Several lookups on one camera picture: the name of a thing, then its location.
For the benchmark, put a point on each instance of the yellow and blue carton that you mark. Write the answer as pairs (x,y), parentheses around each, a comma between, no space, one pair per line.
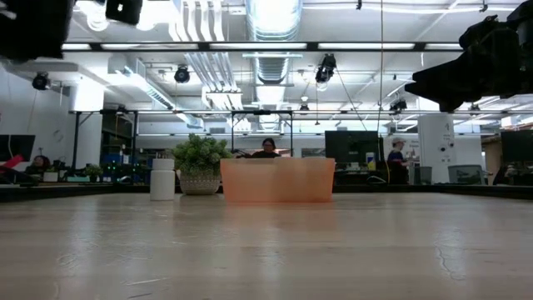
(371,161)

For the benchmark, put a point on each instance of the green potted plant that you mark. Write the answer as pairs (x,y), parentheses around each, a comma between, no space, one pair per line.
(202,154)

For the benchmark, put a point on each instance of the black background rig frame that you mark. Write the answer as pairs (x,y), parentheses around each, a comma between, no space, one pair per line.
(262,112)

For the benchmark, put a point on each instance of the black metal rack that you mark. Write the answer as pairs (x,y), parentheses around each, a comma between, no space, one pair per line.
(76,137)

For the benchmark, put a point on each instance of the black overhead frame bar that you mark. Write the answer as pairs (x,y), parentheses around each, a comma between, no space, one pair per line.
(312,46)

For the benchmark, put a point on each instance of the translucent orange plastic basket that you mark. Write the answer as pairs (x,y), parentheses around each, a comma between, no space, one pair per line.
(277,181)

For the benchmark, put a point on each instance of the black ceiling spotlight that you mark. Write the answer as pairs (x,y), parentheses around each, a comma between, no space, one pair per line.
(325,66)
(182,75)
(40,80)
(397,105)

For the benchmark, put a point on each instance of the white pill bottle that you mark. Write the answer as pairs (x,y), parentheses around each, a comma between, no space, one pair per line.
(162,181)

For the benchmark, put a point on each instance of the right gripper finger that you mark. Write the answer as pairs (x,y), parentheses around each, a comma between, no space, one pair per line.
(458,83)

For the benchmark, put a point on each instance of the white pillar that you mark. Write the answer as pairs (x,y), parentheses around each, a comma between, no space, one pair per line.
(435,166)

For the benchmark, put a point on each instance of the red object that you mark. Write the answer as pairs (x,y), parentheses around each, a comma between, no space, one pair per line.
(9,161)

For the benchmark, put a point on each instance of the small white planter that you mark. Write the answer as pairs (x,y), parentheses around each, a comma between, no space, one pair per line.
(51,177)

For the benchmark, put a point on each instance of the silver ventilation duct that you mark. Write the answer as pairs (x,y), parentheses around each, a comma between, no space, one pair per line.
(272,25)

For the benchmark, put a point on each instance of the person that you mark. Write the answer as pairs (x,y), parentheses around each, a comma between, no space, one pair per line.
(267,146)
(41,162)
(395,166)

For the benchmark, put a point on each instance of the grey office chair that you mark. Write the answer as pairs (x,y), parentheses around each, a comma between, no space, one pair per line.
(464,175)

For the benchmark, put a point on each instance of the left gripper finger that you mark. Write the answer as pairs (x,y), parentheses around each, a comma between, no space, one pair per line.
(124,11)

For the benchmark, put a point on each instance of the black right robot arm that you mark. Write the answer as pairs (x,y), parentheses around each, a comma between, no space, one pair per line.
(524,10)

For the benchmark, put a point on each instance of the small green desk plant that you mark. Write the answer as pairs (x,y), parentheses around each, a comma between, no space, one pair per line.
(93,171)

